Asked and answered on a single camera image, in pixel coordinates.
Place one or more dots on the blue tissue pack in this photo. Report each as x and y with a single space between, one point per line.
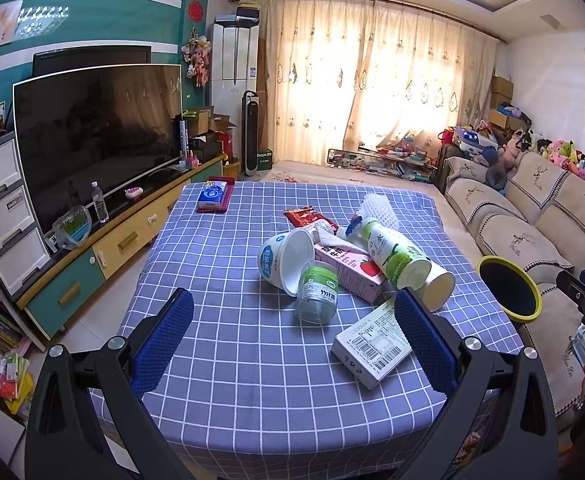
212 195

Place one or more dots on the clear water bottle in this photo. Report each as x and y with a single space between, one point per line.
99 203

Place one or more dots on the beige sofa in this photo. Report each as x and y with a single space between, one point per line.
538 222

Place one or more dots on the pink strawberry milk carton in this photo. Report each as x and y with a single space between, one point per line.
357 272

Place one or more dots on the white barcode box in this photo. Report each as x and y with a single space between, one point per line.
372 347

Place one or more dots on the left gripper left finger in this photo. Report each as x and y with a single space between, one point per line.
64 437

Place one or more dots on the red tray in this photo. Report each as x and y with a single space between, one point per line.
229 191

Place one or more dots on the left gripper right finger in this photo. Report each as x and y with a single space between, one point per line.
497 422

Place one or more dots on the white paper cup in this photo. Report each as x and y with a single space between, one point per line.
437 289

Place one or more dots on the white drawer unit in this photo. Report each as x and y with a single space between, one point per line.
23 253

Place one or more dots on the yellow-rimmed trash bin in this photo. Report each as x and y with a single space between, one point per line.
512 287

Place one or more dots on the large black television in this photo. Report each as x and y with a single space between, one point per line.
104 126

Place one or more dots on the white yogurt tub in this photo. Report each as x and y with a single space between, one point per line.
283 257

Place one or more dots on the plush toy pile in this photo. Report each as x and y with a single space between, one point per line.
489 151

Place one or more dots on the black tower fan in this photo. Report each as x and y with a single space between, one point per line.
250 132

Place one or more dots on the white standing air conditioner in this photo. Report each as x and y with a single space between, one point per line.
234 67

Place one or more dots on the white foam fruit net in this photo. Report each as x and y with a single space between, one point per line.
378 207

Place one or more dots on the small green-lid jar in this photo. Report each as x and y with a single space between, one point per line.
317 297

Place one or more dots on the cream curtains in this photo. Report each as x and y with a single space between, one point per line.
346 73

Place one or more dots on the red snack packet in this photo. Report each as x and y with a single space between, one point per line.
306 216

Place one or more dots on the blue checkered tablecloth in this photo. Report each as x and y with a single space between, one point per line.
249 378

